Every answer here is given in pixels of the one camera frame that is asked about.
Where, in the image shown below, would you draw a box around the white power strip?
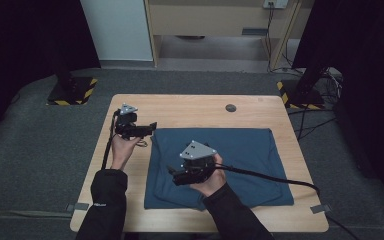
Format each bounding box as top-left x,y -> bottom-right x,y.
262,0 -> 290,10

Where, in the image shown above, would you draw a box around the blue long-sleeved printed shirt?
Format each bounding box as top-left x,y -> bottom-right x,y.
143,127 -> 295,212

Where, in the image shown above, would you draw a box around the hand-held gripper black cable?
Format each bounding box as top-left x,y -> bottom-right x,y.
101,109 -> 120,171
214,162 -> 361,240

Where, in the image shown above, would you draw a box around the white cabinet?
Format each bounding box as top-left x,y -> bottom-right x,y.
79,0 -> 154,62

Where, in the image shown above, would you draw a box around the black power cable hanging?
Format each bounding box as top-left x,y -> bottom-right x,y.
265,6 -> 277,73

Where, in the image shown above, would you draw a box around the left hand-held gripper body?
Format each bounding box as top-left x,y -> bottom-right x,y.
113,102 -> 140,141

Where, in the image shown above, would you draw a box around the right hand-held gripper black cable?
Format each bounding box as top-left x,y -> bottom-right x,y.
214,162 -> 361,240

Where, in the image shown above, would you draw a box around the black cables on floor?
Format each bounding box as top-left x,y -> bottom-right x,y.
279,65 -> 345,142

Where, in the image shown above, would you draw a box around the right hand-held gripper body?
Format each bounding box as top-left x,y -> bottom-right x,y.
178,139 -> 219,185

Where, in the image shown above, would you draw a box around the left hand-held gripper black cable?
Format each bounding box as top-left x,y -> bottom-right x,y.
101,109 -> 120,171

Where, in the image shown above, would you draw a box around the person's left hand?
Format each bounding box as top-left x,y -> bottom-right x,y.
110,134 -> 143,171

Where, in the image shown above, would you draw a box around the black curtain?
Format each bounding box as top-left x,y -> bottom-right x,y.
0,0 -> 102,153
291,0 -> 384,209

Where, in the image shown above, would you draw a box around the black stand with striped base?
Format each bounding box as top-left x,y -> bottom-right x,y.
276,64 -> 326,111
46,63 -> 99,107

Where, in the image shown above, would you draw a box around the light wooden desk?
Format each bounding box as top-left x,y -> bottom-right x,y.
143,0 -> 314,72

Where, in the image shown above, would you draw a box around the person's right hand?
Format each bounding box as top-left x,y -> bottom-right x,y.
189,152 -> 228,198

